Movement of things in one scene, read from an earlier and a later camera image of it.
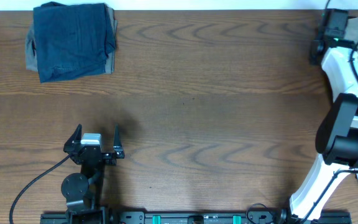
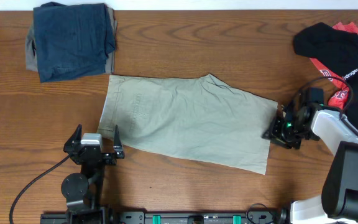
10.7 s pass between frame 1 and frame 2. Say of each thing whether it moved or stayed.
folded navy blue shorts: stayed
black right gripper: moved
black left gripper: stayed
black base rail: stayed
